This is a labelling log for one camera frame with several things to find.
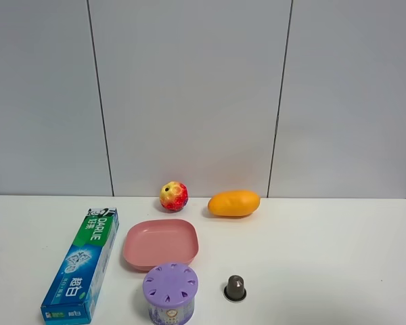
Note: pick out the green blue toothpaste box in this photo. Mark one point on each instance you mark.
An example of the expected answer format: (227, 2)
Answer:
(73, 294)

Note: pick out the red yellow toy apple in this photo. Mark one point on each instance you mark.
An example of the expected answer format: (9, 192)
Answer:
(173, 196)

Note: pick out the orange toy mango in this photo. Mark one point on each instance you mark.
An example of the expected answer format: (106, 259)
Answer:
(237, 203)

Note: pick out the pink square plate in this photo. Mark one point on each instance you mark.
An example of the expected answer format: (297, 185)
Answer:
(154, 242)

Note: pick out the purple air freshener jar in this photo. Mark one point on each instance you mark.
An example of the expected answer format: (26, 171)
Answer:
(170, 291)

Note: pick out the grey coffee capsule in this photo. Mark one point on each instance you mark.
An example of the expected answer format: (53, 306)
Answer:
(234, 290)

